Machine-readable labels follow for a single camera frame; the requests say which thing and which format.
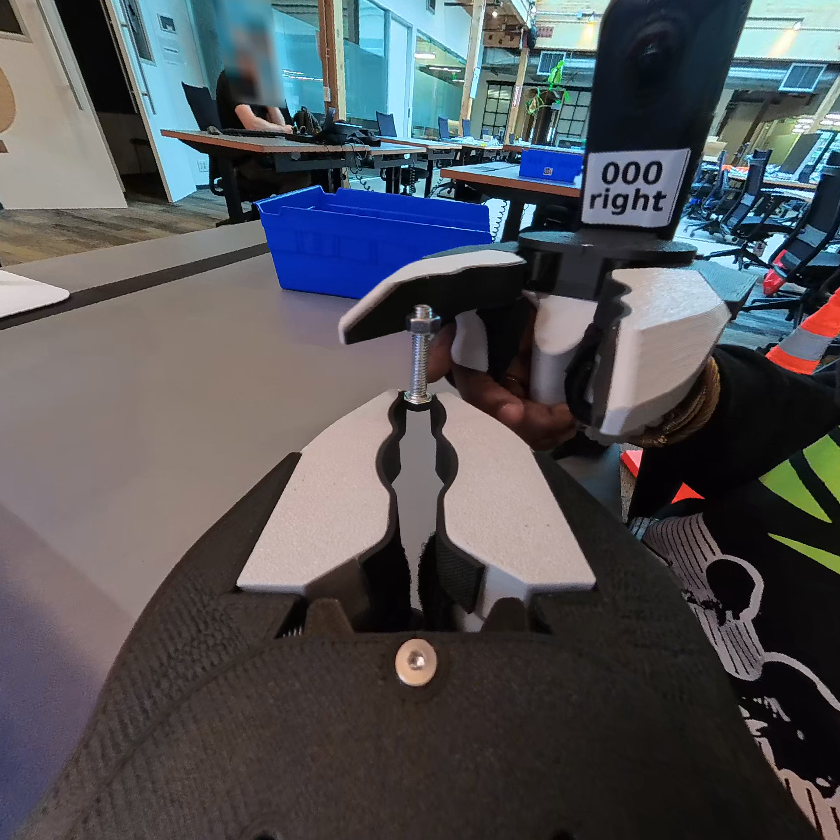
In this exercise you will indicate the small silver hex nut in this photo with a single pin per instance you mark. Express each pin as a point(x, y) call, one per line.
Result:
point(423, 319)

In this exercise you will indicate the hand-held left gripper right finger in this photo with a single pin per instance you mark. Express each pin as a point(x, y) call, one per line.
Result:
point(512, 519)

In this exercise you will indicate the blue plastic bin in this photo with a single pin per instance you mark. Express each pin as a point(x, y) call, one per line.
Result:
point(551, 166)
point(328, 250)

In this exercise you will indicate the green plant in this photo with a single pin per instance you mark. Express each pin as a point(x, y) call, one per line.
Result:
point(547, 89)

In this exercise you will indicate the wooden pillar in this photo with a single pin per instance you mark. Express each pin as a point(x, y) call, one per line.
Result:
point(331, 59)

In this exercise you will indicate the orange traffic cone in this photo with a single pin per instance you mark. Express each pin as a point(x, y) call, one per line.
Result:
point(807, 341)

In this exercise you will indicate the white sign stand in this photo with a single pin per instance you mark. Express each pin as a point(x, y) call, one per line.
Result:
point(26, 293)

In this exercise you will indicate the wooden office desk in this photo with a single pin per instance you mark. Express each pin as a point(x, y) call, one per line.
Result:
point(263, 142)
point(505, 177)

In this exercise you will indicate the black printed shirt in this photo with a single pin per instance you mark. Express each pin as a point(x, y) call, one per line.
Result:
point(775, 630)

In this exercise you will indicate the small red object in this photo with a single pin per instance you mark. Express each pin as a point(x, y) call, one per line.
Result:
point(633, 462)

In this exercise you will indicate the person's right forearm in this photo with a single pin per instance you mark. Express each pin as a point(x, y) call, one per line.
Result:
point(748, 433)

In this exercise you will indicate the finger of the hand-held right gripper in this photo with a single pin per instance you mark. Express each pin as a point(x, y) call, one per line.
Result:
point(427, 282)
point(670, 348)

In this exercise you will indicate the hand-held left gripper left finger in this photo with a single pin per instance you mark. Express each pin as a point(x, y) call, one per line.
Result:
point(322, 519)

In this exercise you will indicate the long thin silver bolt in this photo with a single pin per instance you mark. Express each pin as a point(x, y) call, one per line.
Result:
point(419, 365)

